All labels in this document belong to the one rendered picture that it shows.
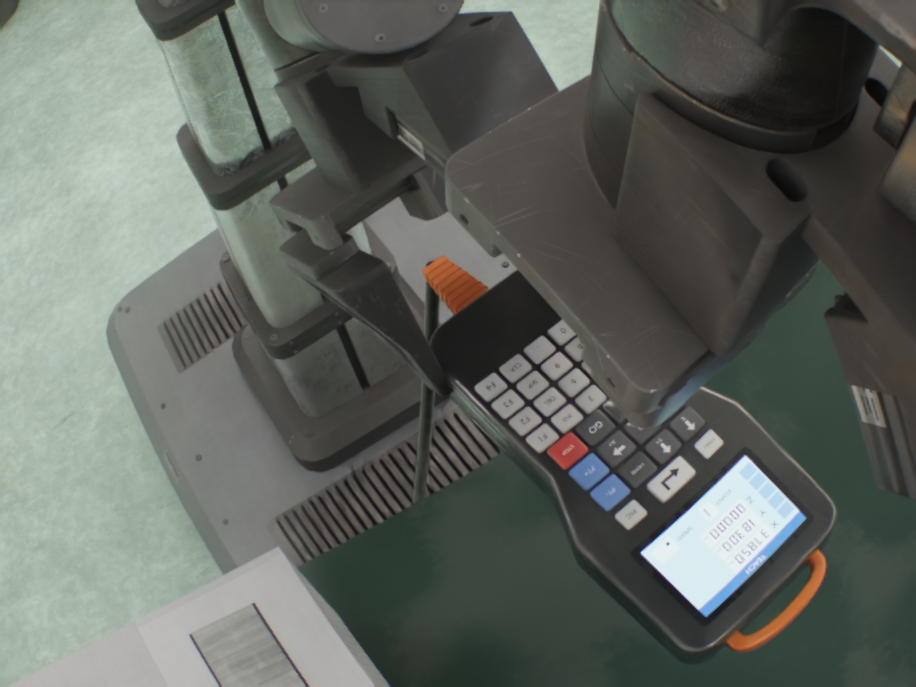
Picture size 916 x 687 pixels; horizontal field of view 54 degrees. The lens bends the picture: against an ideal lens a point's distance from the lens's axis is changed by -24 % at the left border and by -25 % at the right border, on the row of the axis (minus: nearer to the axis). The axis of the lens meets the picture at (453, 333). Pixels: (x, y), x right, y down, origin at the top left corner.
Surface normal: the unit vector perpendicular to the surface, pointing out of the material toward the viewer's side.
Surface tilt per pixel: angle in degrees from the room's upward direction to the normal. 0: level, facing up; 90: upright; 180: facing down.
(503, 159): 15
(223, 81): 90
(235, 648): 0
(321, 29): 60
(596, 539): 0
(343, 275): 30
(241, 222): 90
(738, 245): 90
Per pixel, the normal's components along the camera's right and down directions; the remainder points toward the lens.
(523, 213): 0.00, -0.39
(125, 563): -0.16, -0.56
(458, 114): 0.44, 0.23
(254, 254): 0.29, 0.76
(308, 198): -0.44, -0.78
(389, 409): 0.26, 0.06
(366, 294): 0.57, 0.50
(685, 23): -0.69, 0.67
